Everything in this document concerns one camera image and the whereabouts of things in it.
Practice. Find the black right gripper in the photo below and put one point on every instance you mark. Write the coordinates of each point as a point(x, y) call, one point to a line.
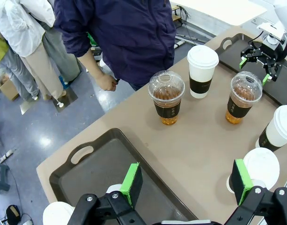
point(270, 55)

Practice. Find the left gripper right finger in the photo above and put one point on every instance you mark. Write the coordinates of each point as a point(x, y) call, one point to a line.
point(241, 180)

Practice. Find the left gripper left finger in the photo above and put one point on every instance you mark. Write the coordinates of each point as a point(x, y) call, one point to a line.
point(131, 185)

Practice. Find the white paper cup black sleeve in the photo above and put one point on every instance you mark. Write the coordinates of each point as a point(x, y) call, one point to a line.
point(262, 168)
point(56, 213)
point(201, 70)
point(277, 129)

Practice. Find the clear iced coffee cup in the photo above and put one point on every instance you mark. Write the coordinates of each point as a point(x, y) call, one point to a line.
point(242, 96)
point(166, 96)

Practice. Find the person's right forearm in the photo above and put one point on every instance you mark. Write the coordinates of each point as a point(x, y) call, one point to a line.
point(90, 63)

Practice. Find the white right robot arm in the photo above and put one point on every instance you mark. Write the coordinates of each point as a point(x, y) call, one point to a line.
point(284, 11)

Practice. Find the dark brown serving tray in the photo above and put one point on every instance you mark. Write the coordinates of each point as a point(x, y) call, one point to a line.
point(98, 168)
point(230, 56)

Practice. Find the person's right hand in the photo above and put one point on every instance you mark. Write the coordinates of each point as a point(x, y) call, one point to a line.
point(107, 83)

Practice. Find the white table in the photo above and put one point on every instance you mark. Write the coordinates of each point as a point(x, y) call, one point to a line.
point(218, 9)

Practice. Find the white floor pipe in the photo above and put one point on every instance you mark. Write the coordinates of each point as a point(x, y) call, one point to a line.
point(179, 43)

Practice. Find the small black floor device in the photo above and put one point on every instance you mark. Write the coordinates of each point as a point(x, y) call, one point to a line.
point(13, 213)

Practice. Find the person in navy jacket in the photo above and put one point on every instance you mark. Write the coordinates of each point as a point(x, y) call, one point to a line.
point(124, 35)

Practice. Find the mannequin white top grey trousers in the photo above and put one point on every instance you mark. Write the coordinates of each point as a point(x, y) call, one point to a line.
point(61, 56)

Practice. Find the cardboard box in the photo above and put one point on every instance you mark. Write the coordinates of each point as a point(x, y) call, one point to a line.
point(8, 87)

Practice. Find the mannequin yellow top grey jeans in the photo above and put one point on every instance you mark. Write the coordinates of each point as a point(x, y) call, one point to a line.
point(14, 70)

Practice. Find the mannequin white shirt beige trousers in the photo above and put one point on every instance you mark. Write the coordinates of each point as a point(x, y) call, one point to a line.
point(24, 28)

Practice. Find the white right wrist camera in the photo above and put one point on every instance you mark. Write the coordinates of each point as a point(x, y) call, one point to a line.
point(272, 30)

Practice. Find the metal mannequin base plate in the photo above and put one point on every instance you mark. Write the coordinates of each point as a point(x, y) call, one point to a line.
point(68, 98)
point(26, 108)

